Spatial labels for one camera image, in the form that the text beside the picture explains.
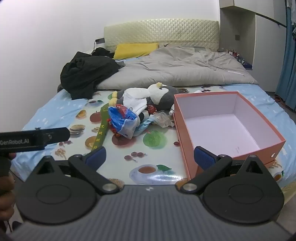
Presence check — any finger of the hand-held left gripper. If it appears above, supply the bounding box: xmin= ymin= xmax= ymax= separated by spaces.
xmin=39 ymin=127 xmax=70 ymax=147

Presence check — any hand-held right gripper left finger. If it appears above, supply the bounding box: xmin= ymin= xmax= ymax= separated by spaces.
xmin=35 ymin=146 xmax=120 ymax=195

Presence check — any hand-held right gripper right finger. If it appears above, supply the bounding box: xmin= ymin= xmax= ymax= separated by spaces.
xmin=181 ymin=146 xmax=266 ymax=194

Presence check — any pink cardboard box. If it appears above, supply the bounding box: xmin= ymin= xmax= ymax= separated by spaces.
xmin=173 ymin=91 xmax=287 ymax=181

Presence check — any blue plastic bag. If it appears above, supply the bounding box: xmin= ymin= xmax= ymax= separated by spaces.
xmin=107 ymin=105 xmax=140 ymax=139

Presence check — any blue face mask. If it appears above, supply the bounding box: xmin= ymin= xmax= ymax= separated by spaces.
xmin=136 ymin=115 xmax=160 ymax=136

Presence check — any small panda plush toy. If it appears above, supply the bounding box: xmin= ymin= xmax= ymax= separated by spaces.
xmin=139 ymin=110 xmax=151 ymax=124

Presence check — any white waffle towel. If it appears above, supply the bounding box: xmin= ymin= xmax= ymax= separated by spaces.
xmin=122 ymin=88 xmax=149 ymax=115

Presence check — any person's left hand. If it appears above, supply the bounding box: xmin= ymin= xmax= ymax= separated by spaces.
xmin=0 ymin=152 xmax=17 ymax=223

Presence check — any green printed strip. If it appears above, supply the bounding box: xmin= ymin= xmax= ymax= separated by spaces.
xmin=91 ymin=103 xmax=112 ymax=152

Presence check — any light blue bed sheet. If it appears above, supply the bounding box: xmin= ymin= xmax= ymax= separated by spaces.
xmin=10 ymin=84 xmax=296 ymax=183

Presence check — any crumpled clear plastic wrapper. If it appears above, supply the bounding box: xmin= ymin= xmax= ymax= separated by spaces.
xmin=152 ymin=111 xmax=175 ymax=128

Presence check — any black jacket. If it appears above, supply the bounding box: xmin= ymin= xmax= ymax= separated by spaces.
xmin=60 ymin=51 xmax=126 ymax=100

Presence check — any grey penguin plush toy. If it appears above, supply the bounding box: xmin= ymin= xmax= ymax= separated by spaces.
xmin=109 ymin=82 xmax=180 ymax=112

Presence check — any grey duvet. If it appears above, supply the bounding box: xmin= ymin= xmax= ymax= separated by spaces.
xmin=96 ymin=46 xmax=259 ymax=91

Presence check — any black cloth bundle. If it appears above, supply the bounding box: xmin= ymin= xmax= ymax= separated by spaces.
xmin=91 ymin=47 xmax=115 ymax=59

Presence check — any row of small bottles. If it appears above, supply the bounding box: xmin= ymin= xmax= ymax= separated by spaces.
xmin=221 ymin=47 xmax=253 ymax=70

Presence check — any yellow pillow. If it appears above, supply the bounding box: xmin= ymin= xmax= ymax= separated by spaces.
xmin=113 ymin=42 xmax=159 ymax=60

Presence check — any blue curtain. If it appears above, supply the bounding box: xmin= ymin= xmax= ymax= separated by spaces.
xmin=275 ymin=0 xmax=296 ymax=104

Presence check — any cream quilted headboard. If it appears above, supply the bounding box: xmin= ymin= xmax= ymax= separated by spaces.
xmin=104 ymin=19 xmax=220 ymax=52

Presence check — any black wall device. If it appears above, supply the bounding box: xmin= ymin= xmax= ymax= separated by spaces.
xmin=94 ymin=38 xmax=106 ymax=50

